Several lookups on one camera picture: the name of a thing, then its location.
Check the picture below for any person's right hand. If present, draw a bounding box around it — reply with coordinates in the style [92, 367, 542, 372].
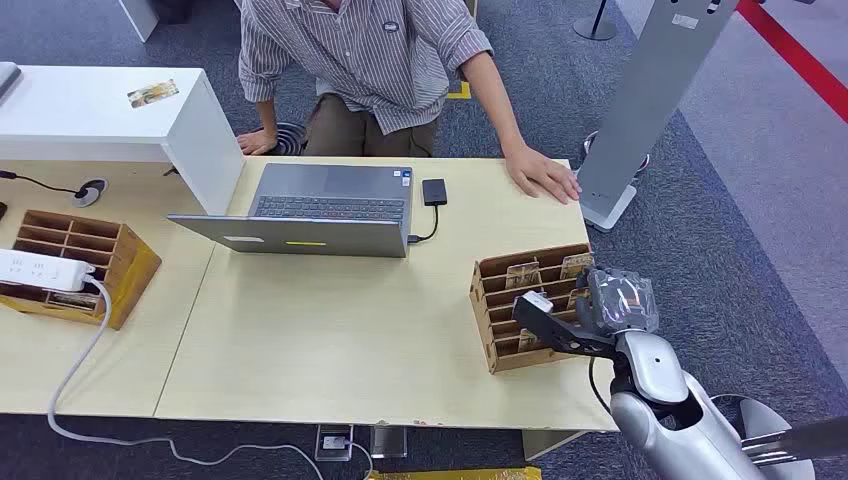
[236, 127, 280, 157]

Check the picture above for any white desk shelf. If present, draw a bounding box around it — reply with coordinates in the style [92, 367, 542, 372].
[0, 64, 246, 217]

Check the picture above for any white cabinet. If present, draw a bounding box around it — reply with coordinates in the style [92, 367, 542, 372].
[117, 0, 162, 44]

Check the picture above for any black stanchion base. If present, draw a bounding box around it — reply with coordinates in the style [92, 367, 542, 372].
[572, 0, 619, 42]

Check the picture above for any round metal floor base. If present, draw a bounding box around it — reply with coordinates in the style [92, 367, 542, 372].
[581, 129, 652, 179]

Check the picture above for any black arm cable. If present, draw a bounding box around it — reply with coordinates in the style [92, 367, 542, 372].
[587, 356, 614, 417]

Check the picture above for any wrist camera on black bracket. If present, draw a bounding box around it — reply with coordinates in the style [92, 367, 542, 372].
[511, 290, 619, 359]

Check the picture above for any dark metal bar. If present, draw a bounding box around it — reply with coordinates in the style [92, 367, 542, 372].
[740, 415, 848, 469]

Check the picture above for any black drive cable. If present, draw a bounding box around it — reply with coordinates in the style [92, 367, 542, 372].
[406, 203, 441, 245]

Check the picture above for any person's left hand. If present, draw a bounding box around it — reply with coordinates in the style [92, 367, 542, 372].
[504, 144, 583, 205]

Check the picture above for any grey desk cable grommet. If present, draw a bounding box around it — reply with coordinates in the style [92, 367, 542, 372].
[71, 177, 109, 209]

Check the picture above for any white power strip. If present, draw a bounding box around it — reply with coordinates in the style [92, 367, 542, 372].
[0, 248, 98, 293]

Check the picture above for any grey laptop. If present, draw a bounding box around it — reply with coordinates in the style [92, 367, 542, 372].
[166, 162, 415, 260]

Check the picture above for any black round stool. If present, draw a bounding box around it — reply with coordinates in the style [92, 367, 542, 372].
[250, 121, 310, 158]

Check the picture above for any thin black desk cable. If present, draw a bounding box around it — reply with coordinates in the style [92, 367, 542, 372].
[0, 170, 84, 197]

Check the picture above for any white power cable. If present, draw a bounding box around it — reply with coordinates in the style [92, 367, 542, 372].
[46, 274, 376, 480]

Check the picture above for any pale desk leg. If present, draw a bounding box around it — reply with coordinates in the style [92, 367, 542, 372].
[521, 429, 588, 462]

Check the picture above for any wooden card holder with cards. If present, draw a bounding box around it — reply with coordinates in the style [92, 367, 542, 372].
[468, 243, 598, 376]

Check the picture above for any yellow sheet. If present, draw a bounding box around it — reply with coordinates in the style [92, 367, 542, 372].
[367, 466, 543, 480]

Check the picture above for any grey kiosk stand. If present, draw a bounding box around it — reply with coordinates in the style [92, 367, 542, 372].
[574, 0, 741, 233]

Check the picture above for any metal floor box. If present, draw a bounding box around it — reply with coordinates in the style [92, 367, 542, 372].
[370, 425, 409, 460]

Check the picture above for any grey flat device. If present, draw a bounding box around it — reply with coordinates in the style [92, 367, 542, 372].
[0, 61, 23, 105]

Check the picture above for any person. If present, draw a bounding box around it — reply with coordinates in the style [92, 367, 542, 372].
[235, 0, 584, 205]

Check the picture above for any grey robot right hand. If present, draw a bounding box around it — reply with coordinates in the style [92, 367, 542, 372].
[573, 266, 661, 335]

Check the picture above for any wooden card holder under strip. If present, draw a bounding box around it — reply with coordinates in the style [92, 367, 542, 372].
[0, 209, 163, 331]

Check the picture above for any floor socket box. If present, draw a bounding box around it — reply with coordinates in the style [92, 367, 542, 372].
[314, 423, 355, 463]

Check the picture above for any red barrier belt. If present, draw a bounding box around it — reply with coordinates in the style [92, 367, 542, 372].
[735, 0, 848, 126]

